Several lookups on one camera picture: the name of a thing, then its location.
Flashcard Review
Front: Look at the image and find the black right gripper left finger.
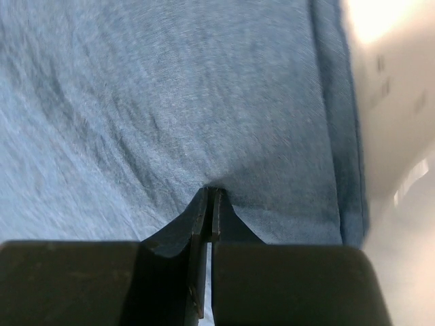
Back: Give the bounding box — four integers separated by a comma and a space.
1, 188, 208, 325

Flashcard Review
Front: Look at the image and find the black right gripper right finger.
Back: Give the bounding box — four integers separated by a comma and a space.
211, 189, 392, 326

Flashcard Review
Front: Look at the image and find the blue cloth napkin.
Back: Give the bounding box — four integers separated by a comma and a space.
1, 1, 368, 248

